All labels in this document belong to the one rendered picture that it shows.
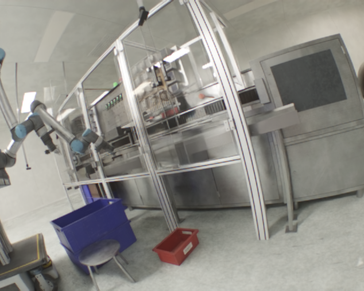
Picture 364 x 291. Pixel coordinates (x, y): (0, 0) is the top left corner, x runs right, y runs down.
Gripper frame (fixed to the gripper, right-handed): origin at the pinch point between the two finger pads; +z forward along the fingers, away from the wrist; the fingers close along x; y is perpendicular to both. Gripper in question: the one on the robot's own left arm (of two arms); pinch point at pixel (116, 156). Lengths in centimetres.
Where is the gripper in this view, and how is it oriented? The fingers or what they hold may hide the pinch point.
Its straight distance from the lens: 167.7
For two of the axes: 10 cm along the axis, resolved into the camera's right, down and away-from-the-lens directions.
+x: -7.8, 2.5, 5.8
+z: 6.1, 5.3, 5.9
